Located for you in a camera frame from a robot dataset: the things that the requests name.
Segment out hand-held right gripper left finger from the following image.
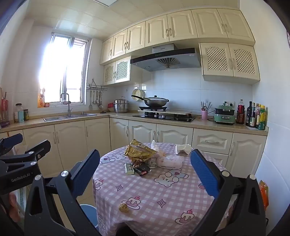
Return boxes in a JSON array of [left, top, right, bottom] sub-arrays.
[[24, 148, 101, 236]]

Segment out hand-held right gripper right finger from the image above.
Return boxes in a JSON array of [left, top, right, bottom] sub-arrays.
[[190, 148, 266, 236]]

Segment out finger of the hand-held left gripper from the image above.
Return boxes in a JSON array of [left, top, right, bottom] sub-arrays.
[[0, 133, 24, 157], [0, 139, 51, 169]]

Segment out blue trash bin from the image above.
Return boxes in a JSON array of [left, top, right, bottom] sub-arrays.
[[79, 204, 99, 228]]

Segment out person's left hand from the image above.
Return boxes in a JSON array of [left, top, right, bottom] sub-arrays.
[[9, 192, 22, 223]]

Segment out cream lower cabinets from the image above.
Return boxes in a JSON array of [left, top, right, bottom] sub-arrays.
[[0, 112, 269, 182]]

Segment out cream cabinets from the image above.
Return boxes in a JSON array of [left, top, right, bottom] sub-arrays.
[[100, 9, 261, 85], [0, 112, 269, 182]]

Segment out pink chopstick drainer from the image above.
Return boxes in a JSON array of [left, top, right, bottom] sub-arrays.
[[0, 87, 11, 128]]

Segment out pinkish clear plastic bag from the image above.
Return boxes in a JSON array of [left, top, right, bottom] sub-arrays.
[[156, 153, 184, 169]]

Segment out steel sink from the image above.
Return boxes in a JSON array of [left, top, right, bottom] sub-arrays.
[[43, 112, 98, 122]]

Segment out pink checked tablecloth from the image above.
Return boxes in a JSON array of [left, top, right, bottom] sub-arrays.
[[92, 143, 228, 236]]

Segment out metal faucet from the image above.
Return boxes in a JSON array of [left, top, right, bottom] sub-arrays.
[[60, 93, 73, 117]]

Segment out clear plastic wrapper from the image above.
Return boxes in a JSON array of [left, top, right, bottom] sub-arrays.
[[145, 158, 158, 169]]

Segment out gold snack bag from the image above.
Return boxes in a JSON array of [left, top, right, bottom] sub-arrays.
[[124, 139, 159, 162]]

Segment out green multi cooker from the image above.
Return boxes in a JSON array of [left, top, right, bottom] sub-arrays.
[[214, 105, 237, 125]]

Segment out pink utensil holder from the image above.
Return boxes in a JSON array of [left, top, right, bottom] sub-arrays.
[[200, 101, 212, 120]]

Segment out orange package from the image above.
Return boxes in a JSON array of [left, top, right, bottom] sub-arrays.
[[258, 180, 269, 211]]

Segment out dark sauce jar red lid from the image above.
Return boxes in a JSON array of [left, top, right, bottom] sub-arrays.
[[236, 104, 246, 124]]

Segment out black gas stove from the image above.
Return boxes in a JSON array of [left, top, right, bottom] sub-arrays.
[[132, 111, 196, 123]]

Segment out steel steamer pot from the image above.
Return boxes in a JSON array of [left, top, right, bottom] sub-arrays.
[[113, 96, 130, 113]]

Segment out dark glass bottle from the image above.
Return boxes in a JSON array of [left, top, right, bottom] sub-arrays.
[[250, 103, 257, 127], [246, 101, 253, 126]]

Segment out green label bottle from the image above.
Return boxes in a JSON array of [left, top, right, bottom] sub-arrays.
[[258, 105, 266, 130]]

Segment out kitchen window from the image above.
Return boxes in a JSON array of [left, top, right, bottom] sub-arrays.
[[37, 32, 92, 108]]

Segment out metal utensil rack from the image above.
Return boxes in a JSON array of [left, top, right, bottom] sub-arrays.
[[87, 78, 108, 91]]

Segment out black wok with lid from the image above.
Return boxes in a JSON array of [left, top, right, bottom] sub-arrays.
[[131, 94, 169, 107]]

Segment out grey range hood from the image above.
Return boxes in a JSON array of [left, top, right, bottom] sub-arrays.
[[130, 43, 202, 72]]

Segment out cream upper cabinets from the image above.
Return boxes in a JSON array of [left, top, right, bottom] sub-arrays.
[[100, 9, 261, 85]]

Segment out ceiling light panel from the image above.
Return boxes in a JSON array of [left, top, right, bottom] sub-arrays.
[[92, 0, 123, 7]]

